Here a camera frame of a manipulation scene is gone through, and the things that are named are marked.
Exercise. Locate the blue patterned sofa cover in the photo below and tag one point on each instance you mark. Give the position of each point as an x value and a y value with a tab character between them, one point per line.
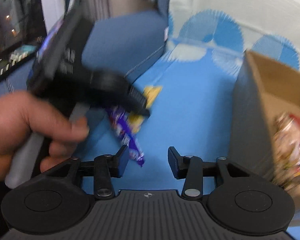
190	91

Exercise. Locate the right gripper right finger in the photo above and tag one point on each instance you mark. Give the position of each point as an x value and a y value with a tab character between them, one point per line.
189	168

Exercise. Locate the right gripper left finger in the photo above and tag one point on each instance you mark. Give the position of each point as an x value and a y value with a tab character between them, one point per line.
106	167

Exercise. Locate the person's left hand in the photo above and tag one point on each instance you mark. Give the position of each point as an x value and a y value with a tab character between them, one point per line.
21	114

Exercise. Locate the purple candy bar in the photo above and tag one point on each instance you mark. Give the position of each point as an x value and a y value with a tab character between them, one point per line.
119	121

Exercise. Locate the clear bag of cookies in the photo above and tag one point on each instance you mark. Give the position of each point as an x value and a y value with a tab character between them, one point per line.
287	145

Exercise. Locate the cardboard box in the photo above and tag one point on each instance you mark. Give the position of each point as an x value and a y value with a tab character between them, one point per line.
264	89

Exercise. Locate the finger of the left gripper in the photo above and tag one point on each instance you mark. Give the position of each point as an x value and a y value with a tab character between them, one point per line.
135	98
143	111

